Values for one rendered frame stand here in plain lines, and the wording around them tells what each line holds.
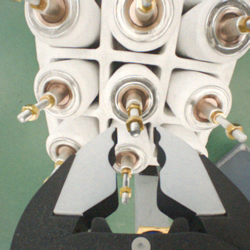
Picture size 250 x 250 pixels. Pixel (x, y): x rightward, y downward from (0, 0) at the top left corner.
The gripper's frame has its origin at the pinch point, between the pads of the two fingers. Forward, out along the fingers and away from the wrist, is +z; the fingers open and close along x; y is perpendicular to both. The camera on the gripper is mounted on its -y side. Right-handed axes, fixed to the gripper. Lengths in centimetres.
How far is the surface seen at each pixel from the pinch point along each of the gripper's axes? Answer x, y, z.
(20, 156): -54, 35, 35
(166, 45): 6.1, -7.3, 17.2
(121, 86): -1.7, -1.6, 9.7
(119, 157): -2.8, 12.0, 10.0
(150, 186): 4.6, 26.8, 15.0
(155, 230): 4.6, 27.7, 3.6
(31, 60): -32.7, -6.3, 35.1
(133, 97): -0.1, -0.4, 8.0
